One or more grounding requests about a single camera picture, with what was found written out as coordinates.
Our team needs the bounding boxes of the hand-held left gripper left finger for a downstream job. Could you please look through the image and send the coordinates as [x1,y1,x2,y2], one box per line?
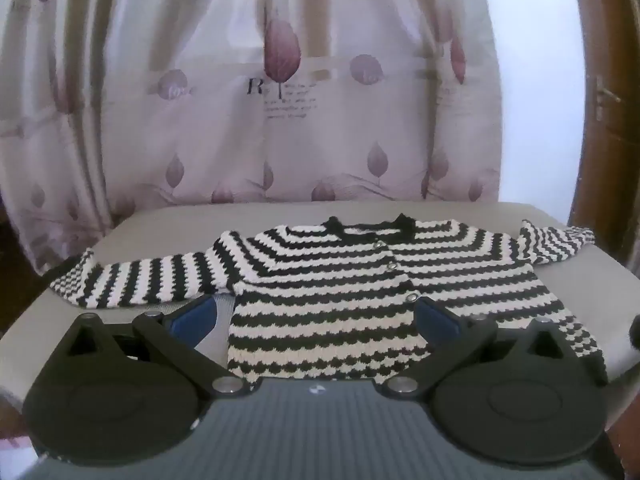
[50,294,251,399]

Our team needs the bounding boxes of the metal door handle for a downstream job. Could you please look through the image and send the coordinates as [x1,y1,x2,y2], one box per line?
[595,76,623,122]

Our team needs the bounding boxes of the brown wooden door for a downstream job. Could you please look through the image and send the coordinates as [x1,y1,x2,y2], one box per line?
[567,0,640,281]

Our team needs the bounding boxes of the beige ribbed sofa cushion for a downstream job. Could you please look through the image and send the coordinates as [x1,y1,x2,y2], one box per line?
[0,201,640,461]

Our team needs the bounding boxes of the black and white striped sweater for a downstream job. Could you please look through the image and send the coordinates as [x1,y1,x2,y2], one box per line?
[49,214,608,392]

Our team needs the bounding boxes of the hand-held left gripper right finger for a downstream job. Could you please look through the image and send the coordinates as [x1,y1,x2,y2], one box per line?
[381,297,583,401]

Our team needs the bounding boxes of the pink leaf print curtain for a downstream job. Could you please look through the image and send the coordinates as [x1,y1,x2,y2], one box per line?
[0,0,502,279]

